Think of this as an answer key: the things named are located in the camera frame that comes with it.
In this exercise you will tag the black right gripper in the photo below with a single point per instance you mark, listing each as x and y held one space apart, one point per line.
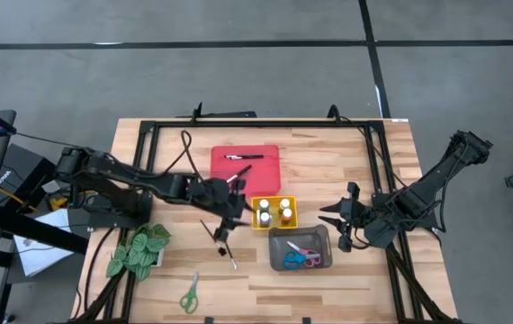
363 216

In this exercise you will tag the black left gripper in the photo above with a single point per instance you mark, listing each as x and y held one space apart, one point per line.
220 198

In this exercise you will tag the thin dark paintbrush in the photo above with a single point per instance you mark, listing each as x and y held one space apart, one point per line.
209 231

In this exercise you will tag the small black clip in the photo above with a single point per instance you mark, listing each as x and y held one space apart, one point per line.
221 249

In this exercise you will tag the purple paint bottle white cap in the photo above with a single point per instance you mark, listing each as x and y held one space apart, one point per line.
265 218

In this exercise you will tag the green paint bottle white cap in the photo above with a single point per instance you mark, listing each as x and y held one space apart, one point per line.
264 205

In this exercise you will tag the grey translucent plastic bin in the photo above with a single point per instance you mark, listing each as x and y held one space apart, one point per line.
279 238

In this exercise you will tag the orange paint bottle white cap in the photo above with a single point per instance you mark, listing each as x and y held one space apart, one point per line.
287 214

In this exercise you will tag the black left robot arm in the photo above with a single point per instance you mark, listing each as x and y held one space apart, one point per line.
121 173

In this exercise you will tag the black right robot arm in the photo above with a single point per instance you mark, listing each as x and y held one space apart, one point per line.
441 171

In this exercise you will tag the yellow paint bottle white cap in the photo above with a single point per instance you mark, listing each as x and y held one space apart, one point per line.
284 203

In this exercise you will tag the yellow plastic basket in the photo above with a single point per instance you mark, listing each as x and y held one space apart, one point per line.
276 226

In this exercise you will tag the pink plastic tray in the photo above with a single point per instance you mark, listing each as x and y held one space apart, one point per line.
261 180

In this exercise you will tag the black pen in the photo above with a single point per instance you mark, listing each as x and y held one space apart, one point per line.
243 156

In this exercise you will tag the green potted plant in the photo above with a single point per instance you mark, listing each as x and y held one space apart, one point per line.
139 245

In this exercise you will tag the white paper sheet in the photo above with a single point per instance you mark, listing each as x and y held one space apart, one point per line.
40 256

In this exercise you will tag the black stand beam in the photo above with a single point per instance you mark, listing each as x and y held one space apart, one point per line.
36 229

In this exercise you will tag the black equipment box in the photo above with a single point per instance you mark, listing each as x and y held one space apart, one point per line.
22 166

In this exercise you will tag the black metal table frame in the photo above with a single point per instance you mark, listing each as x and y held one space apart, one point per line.
261 123

